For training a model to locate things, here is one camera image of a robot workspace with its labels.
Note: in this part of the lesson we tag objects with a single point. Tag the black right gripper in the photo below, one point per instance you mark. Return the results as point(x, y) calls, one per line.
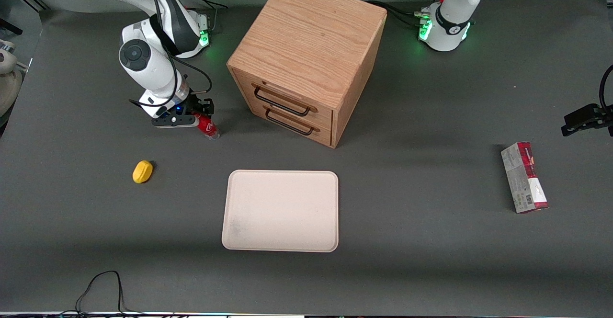
point(197, 105)

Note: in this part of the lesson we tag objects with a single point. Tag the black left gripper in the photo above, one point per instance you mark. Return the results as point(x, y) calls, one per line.
point(585, 118)

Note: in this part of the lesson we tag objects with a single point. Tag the red coke bottle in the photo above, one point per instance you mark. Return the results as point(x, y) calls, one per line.
point(208, 126)

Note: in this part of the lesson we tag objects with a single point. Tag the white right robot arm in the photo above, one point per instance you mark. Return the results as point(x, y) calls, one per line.
point(148, 64)

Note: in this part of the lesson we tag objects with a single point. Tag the beige rectangular tray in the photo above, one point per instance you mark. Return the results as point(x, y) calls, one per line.
point(280, 210)

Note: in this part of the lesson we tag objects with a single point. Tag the red and grey carton box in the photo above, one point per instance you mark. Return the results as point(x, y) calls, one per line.
point(524, 176)

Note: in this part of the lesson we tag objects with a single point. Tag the yellow toy lemon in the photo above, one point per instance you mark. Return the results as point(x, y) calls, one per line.
point(142, 172)

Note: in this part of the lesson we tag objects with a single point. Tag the wooden two-drawer cabinet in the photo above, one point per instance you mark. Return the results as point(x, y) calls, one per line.
point(306, 40)

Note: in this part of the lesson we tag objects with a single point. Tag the beige round stand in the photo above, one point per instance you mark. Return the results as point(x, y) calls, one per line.
point(8, 83)

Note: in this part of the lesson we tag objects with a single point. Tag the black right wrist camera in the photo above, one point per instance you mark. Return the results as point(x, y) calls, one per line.
point(175, 120)

